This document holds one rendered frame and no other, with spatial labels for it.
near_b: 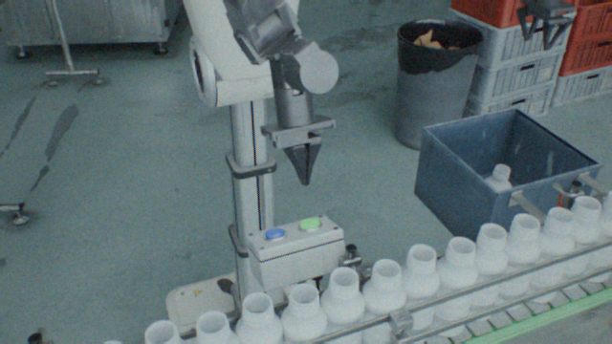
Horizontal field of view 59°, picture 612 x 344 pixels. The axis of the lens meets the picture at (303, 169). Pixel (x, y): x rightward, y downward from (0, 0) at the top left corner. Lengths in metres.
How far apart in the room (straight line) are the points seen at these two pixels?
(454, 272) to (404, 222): 1.84
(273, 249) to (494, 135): 0.98
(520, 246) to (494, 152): 0.85
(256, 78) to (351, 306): 0.59
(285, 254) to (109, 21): 3.69
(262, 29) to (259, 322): 0.39
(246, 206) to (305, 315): 0.70
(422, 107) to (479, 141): 1.39
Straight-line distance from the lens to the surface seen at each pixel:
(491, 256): 0.83
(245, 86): 1.16
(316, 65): 0.72
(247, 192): 1.34
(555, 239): 0.90
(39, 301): 2.48
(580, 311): 1.03
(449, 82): 2.93
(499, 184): 1.46
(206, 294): 1.95
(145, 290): 2.37
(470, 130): 1.58
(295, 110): 0.79
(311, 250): 0.84
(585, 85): 4.03
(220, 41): 1.10
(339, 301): 0.73
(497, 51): 3.14
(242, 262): 1.49
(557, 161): 1.58
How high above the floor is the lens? 1.68
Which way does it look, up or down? 35 degrees down
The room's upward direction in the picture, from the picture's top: straight up
